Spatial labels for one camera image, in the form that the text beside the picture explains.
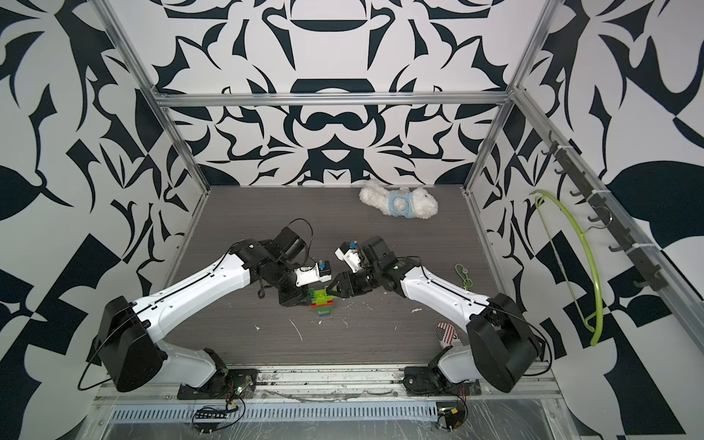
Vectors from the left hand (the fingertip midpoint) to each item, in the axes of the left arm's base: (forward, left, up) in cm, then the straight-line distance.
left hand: (305, 286), depth 79 cm
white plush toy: (+32, -33, -1) cm, 46 cm away
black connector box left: (-28, +25, -16) cm, 40 cm away
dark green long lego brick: (-2, -4, -11) cm, 12 cm away
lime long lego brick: (-3, -5, -1) cm, 6 cm away
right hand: (-1, -8, 0) cm, 8 cm away
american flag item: (-11, -40, -10) cm, 43 cm away
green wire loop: (+9, -52, -13) cm, 54 cm away
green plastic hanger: (-16, -64, +17) cm, 68 cm away
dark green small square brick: (-3, -2, +2) cm, 3 cm away
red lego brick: (-5, -3, -2) cm, 6 cm away
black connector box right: (-31, -38, -14) cm, 51 cm away
